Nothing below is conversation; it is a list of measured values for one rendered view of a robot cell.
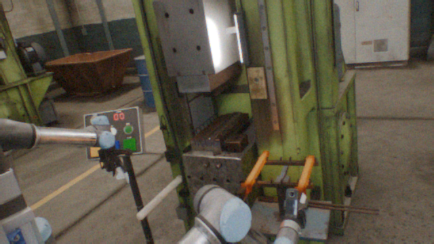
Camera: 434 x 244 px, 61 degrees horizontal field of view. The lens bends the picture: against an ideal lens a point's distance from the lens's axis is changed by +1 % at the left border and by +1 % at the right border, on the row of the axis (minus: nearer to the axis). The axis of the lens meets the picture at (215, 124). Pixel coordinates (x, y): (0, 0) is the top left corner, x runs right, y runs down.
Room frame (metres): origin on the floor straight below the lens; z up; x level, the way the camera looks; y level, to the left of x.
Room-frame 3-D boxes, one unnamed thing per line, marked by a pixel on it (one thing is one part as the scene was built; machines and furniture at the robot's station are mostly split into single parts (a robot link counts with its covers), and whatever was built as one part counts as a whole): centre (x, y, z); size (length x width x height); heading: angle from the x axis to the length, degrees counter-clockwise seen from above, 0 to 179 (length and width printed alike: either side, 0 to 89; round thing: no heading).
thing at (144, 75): (6.64, 0.94, 0.44); 0.59 x 0.59 x 0.88
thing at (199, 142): (2.10, -0.03, 0.96); 0.42 x 0.20 x 0.09; 149
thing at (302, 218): (1.18, -0.23, 0.89); 0.12 x 0.08 x 0.09; 154
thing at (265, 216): (1.54, -0.27, 0.65); 0.40 x 0.30 x 0.02; 65
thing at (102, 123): (1.70, 0.55, 1.23); 0.09 x 0.08 x 0.11; 140
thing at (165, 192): (2.02, 0.42, 0.62); 0.44 x 0.05 x 0.05; 149
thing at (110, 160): (1.70, 0.55, 1.07); 0.09 x 0.08 x 0.12; 132
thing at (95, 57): (8.58, 2.67, 0.43); 1.89 x 1.20 x 0.85; 57
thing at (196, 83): (2.10, -0.03, 1.32); 0.42 x 0.20 x 0.10; 149
